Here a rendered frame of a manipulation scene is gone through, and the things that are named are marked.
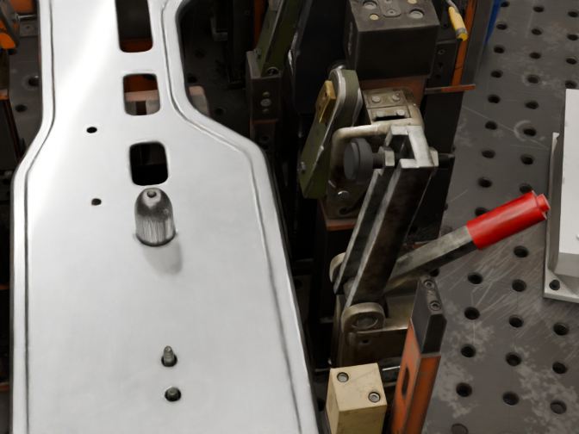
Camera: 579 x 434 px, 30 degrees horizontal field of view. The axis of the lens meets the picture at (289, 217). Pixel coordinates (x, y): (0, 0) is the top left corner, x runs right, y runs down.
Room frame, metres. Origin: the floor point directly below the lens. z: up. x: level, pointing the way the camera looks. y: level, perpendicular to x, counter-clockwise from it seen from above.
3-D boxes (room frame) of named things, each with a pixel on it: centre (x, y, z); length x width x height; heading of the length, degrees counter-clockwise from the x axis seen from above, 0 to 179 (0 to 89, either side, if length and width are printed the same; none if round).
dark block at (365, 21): (0.71, -0.08, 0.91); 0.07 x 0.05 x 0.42; 101
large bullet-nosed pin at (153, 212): (0.55, 0.11, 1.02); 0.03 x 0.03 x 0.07
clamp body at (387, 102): (0.64, -0.07, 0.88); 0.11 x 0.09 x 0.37; 101
